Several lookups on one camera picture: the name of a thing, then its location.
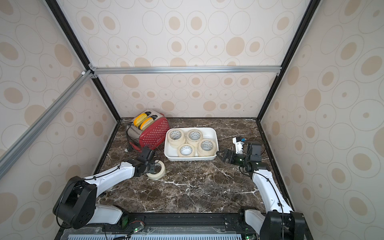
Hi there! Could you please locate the yellow toast slice right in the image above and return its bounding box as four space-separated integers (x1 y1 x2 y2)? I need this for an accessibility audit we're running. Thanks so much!
140 117 154 131

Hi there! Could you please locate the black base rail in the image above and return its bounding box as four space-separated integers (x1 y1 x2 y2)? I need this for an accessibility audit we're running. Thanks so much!
54 212 314 240

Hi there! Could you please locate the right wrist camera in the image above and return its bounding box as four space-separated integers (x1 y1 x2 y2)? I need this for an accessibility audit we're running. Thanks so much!
233 137 246 154

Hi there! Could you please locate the yellow toast slice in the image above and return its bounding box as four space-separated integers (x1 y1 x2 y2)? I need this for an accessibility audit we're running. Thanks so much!
140 117 154 131
133 113 148 128

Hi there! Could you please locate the red polka-dot toaster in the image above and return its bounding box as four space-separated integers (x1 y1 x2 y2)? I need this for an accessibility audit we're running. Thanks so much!
125 110 170 151

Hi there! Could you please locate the yellow toast slice left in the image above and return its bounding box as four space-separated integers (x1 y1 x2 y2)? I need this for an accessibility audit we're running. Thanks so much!
133 113 148 128

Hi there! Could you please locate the diagonal aluminium frame bar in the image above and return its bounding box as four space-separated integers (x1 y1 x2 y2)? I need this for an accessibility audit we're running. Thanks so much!
1 70 93 178

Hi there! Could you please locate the masking tape roll one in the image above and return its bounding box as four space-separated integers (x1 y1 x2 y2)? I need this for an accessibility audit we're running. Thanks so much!
167 129 187 149

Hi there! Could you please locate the masking tape roll two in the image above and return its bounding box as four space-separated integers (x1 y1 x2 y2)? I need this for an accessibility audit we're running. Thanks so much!
186 129 204 148

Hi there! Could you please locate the white plastic storage box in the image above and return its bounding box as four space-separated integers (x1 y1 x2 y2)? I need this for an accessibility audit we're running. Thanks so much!
164 128 219 161

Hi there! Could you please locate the masking tape roll three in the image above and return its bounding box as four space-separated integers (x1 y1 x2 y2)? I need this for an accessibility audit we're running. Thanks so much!
177 143 196 158

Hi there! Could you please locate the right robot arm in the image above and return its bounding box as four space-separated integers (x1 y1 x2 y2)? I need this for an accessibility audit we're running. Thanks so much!
217 149 306 240

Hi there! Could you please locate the horizontal aluminium frame bar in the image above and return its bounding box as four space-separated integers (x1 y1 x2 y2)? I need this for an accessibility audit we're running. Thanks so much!
92 66 282 75

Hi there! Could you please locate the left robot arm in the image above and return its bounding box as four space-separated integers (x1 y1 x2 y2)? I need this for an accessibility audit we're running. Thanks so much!
53 147 166 230

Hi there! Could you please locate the masking tape roll four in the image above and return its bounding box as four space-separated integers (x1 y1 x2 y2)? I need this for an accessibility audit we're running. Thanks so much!
197 139 217 157

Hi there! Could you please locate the masking tape roll five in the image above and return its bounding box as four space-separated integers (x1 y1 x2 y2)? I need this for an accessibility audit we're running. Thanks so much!
147 161 166 180

